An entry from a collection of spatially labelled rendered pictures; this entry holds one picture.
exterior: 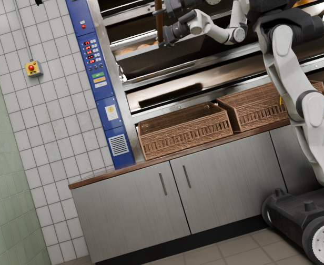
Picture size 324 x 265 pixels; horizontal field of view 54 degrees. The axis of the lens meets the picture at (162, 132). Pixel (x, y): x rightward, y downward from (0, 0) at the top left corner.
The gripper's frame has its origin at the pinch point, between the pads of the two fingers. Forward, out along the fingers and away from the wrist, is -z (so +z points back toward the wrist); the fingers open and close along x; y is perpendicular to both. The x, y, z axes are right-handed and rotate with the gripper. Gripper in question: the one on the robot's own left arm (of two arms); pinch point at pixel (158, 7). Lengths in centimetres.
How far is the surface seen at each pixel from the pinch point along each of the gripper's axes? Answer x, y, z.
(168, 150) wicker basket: 61, 53, -21
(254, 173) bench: 88, 54, 23
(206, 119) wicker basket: 50, 58, 6
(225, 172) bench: 83, 52, 7
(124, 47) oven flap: -17, 88, -35
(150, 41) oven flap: -17, 94, -16
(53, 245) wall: 106, 90, -131
